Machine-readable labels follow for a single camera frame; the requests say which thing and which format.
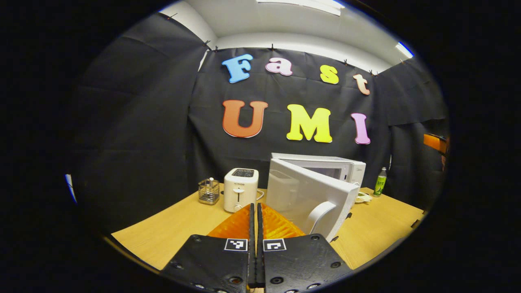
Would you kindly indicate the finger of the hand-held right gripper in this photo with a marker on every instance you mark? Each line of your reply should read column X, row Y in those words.
column 435, row 143

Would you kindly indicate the green drink bottle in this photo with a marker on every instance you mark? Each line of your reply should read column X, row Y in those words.
column 380, row 185

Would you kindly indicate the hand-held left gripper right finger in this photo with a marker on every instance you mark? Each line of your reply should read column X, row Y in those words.
column 301, row 264

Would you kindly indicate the white microwave oven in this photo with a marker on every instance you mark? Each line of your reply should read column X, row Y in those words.
column 301, row 191

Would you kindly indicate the white toaster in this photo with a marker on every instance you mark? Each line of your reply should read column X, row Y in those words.
column 240, row 191

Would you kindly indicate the ceiling light panel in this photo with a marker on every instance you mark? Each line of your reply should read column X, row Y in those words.
column 404, row 50

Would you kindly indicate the white divided dish of beans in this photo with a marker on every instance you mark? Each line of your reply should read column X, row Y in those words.
column 362, row 198

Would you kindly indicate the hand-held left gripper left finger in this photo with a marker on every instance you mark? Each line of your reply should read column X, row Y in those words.
column 211, row 264

